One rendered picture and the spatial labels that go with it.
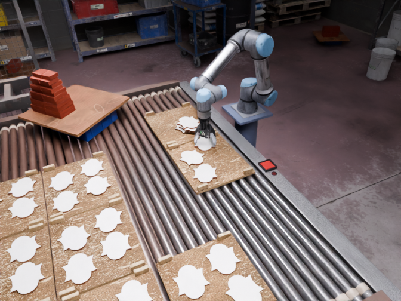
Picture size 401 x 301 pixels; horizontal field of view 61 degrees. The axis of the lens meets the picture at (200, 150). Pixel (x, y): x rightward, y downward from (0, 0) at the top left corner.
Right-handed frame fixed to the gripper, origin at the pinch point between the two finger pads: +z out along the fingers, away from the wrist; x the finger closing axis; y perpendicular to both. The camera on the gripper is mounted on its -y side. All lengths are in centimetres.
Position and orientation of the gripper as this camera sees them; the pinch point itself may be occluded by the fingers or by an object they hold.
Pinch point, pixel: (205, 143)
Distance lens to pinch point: 200.3
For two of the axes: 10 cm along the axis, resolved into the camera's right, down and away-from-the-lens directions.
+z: 0.3, 8.0, 6.0
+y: -1.1, 6.0, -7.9
